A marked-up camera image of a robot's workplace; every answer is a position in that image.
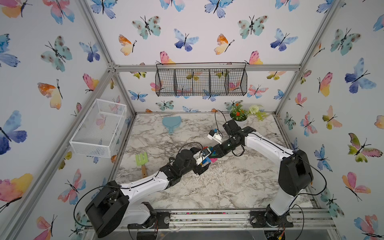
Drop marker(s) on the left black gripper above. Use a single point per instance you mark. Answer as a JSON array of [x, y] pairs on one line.
[[199, 169]]

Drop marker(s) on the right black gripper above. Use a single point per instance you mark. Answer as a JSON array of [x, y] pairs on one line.
[[218, 149]]

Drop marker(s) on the light blue long lego brick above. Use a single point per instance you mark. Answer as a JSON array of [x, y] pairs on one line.
[[206, 162]]

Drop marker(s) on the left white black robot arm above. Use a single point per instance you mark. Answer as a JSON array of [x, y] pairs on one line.
[[117, 205]]

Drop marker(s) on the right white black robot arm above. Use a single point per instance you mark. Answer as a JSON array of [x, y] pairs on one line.
[[295, 171]]

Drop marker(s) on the potted plant white pot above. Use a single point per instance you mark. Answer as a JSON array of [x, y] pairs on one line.
[[240, 114]]

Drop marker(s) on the teal hand mirror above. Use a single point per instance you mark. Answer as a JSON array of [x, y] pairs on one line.
[[172, 123]]

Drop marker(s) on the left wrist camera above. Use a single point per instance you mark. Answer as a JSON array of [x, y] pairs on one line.
[[202, 155]]

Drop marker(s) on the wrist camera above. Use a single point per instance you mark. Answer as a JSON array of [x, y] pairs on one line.
[[216, 136], [202, 155]]

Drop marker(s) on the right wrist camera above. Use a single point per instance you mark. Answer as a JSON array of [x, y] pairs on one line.
[[216, 136]]

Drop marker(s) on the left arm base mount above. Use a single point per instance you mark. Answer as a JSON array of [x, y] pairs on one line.
[[144, 216]]

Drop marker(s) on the aluminium front rail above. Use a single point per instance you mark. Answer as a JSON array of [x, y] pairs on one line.
[[242, 219]]

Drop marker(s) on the black wire wall basket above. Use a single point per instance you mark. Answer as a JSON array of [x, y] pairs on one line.
[[201, 79]]

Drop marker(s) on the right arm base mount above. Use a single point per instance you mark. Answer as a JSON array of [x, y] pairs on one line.
[[268, 219]]

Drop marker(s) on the white mesh wall basket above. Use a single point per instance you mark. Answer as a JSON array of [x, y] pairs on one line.
[[98, 132]]

